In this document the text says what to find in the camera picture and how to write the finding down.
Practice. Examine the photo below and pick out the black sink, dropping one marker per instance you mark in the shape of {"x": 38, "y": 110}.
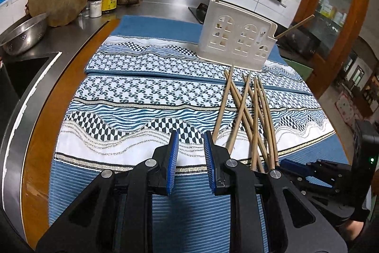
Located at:
{"x": 20, "y": 75}

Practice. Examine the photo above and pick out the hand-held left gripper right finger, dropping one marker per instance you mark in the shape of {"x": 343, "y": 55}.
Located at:
{"x": 209, "y": 164}

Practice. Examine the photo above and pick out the black countertop appliance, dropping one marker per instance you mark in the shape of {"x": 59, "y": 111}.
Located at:
{"x": 299, "y": 44}

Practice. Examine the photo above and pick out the white plastic chopstick holder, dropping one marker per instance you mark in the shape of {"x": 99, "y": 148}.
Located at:
{"x": 237, "y": 33}

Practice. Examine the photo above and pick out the white spice jar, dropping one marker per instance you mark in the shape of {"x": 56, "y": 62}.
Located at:
{"x": 95, "y": 7}

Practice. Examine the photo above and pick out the pink patterned floor mat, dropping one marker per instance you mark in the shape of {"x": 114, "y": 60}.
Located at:
{"x": 346, "y": 107}

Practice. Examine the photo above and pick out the green flat panel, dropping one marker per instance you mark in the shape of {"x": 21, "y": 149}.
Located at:
{"x": 299, "y": 67}

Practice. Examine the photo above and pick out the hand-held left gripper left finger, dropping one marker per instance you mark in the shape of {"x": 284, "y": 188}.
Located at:
{"x": 173, "y": 164}

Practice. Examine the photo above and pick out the metal colander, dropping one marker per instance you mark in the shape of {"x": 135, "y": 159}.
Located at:
{"x": 22, "y": 35}

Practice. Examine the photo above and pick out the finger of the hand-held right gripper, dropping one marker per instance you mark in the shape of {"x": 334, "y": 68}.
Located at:
{"x": 291, "y": 164}
{"x": 305, "y": 189}

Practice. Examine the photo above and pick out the wooden glass-door cabinet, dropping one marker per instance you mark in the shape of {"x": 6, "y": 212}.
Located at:
{"x": 334, "y": 4}

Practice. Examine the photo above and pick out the small glass spice jar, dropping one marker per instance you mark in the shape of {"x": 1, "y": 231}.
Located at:
{"x": 86, "y": 12}

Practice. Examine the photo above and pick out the blue patterned table mat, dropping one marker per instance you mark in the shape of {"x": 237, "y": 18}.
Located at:
{"x": 133, "y": 99}

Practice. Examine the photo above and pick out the black induction cooktop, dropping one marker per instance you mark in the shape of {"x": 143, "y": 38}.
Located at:
{"x": 197, "y": 13}

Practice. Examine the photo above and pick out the person's right hand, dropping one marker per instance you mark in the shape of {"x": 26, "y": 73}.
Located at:
{"x": 353, "y": 229}

